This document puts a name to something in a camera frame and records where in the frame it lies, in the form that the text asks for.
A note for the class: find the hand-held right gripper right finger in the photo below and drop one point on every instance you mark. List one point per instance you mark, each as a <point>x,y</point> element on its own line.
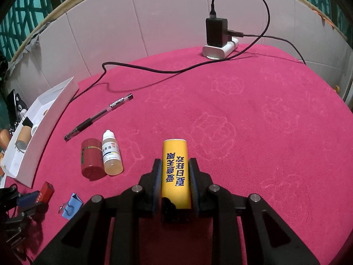
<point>193,187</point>

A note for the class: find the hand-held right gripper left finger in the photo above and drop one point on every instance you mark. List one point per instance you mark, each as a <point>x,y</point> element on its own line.
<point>159,182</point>

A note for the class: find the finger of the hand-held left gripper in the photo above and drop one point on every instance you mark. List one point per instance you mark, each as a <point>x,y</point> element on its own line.
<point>33,211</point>
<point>27,198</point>

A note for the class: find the small red box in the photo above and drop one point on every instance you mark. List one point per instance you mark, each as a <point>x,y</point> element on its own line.
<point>46,190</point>

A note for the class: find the yellow lighter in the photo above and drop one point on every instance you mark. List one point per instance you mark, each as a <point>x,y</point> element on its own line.
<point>176,171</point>

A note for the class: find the white cardboard box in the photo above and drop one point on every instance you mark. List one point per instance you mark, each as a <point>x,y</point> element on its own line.
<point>52,110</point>

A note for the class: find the blue binder clip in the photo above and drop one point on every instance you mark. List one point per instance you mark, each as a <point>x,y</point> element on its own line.
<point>73,205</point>

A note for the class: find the small dropper bottle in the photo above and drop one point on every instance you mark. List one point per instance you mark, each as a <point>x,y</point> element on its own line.
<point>111,157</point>

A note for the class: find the orange object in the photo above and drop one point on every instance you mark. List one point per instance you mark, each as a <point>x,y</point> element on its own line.
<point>4,138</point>

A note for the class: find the small white cup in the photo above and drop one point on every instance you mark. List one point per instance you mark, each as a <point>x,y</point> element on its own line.
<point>35,130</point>

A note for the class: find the red round jar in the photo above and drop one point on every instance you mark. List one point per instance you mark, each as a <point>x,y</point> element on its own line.
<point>92,157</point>

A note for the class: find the small black square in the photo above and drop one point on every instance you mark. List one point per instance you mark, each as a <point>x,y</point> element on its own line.
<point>27,121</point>

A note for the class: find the black gel pen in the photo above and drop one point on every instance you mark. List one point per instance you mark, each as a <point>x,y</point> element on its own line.
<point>91,120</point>

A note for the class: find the black printed card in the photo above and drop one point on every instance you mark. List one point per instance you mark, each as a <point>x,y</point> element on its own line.
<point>15,105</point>

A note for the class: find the white power strip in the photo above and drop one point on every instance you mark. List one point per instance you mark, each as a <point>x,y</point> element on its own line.
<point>217,53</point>

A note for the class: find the torn grey paper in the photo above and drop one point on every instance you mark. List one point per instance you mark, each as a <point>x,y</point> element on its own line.
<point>31,42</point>

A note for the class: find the black charger adapter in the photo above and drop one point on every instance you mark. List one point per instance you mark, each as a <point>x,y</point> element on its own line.
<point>216,31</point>

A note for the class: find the yellow wooden piece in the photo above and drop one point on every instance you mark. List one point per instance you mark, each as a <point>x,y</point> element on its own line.
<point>336,88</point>

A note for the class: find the green lattice window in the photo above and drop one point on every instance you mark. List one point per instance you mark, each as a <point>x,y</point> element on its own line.
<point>24,13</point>

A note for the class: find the bamboo rail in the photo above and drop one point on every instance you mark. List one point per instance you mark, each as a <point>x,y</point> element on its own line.
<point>69,3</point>

